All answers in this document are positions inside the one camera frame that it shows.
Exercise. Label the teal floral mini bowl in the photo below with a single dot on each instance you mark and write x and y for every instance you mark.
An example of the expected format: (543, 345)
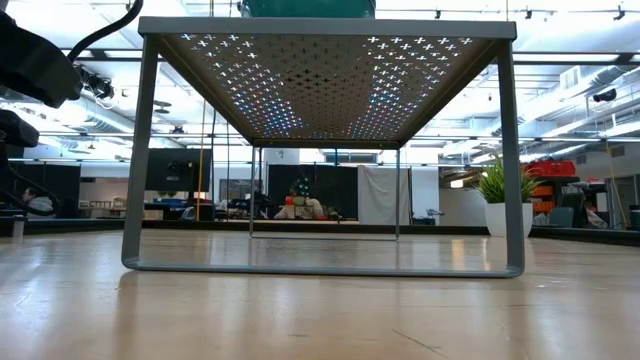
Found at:
(310, 7)

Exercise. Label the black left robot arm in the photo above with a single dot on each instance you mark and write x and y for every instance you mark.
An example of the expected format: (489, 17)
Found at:
(30, 65)

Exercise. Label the black partition panel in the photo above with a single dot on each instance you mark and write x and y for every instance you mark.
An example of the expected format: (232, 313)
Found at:
(335, 185)

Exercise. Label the person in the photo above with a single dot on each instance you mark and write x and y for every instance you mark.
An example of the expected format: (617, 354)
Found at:
(40, 204)
(307, 207)

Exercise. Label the white hanging cloth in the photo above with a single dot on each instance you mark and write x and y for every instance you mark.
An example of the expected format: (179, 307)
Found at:
(382, 195)

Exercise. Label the grey perforated metal riser shelf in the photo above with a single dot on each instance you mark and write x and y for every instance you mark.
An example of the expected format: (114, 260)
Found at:
(325, 85)

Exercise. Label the black monitor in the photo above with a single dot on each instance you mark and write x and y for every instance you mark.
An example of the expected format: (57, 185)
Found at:
(177, 170)

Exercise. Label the green plant in white pot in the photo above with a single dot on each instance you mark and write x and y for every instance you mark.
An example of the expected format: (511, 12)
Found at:
(492, 217)

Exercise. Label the rack with red bins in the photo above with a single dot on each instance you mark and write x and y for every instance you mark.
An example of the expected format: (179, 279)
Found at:
(550, 168)

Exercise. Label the black ceiling-mounted device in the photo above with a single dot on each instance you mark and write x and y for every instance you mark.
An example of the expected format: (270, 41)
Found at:
(97, 86)
(605, 95)

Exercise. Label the black aluminium rig frame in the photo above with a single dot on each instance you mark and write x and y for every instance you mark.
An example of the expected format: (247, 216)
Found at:
(440, 230)

